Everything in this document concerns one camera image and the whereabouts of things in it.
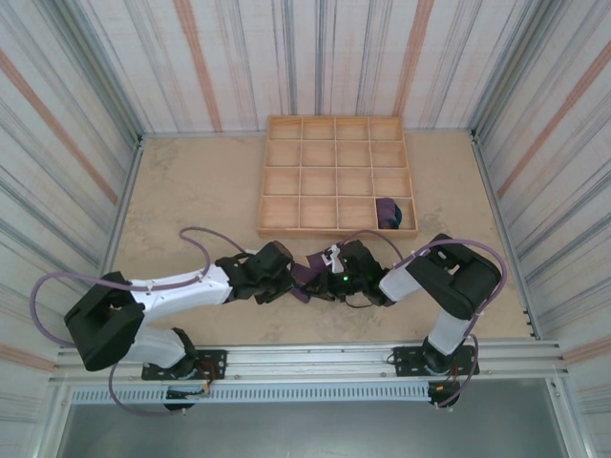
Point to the wooden compartment tray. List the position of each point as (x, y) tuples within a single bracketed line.
[(315, 181)]

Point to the purple sock with beige toe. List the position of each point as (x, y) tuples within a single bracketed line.
[(312, 267)]

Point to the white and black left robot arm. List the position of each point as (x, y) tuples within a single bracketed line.
[(181, 291)]

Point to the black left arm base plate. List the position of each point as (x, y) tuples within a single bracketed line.
[(215, 365)]

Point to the grey metal sheet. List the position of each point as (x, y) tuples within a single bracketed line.
[(310, 434)]

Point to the aluminium side frame rail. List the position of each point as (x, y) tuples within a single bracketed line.
[(510, 238), (115, 238)]

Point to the purple sock with teal toe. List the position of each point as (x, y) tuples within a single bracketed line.
[(386, 212)]

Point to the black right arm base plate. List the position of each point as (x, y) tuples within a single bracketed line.
[(410, 361)]

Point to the aluminium mounting rail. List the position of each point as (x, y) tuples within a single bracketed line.
[(305, 365)]

